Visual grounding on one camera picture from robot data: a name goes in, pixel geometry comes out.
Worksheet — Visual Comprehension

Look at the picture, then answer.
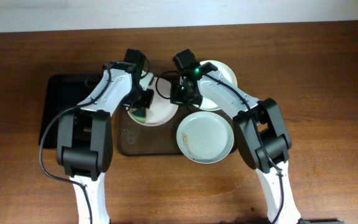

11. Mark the green yellow sponge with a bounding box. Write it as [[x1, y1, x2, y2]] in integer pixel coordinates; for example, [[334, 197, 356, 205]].
[[131, 108, 147, 123]]

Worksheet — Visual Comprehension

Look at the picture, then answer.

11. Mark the cream white plate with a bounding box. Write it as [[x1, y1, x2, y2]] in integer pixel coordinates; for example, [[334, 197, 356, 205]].
[[191, 60, 241, 117]]

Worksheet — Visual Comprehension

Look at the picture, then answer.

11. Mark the pink plate with sauce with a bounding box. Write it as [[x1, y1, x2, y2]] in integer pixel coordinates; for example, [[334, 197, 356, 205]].
[[127, 78, 178, 126]]

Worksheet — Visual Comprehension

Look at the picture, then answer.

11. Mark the pale green plate with sauce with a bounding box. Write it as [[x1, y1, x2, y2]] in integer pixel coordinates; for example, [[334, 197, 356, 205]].
[[176, 111, 234, 164]]

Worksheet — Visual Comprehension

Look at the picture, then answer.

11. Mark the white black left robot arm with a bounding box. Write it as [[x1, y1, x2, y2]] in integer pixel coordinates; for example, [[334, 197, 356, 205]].
[[57, 59, 153, 223]]

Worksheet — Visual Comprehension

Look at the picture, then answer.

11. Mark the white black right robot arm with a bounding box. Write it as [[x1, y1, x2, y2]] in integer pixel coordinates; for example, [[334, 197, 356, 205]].
[[170, 62, 301, 224]]

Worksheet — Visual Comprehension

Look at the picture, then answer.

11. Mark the brown serving tray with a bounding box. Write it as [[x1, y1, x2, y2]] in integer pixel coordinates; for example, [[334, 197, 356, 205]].
[[117, 106, 201, 157]]

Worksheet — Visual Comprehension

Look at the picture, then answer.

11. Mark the black rectangular tray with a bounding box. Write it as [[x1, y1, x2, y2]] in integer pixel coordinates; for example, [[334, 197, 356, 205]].
[[39, 74, 101, 143]]

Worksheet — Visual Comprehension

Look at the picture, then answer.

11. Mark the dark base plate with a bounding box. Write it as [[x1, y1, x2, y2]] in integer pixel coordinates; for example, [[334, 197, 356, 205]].
[[297, 219, 345, 224]]

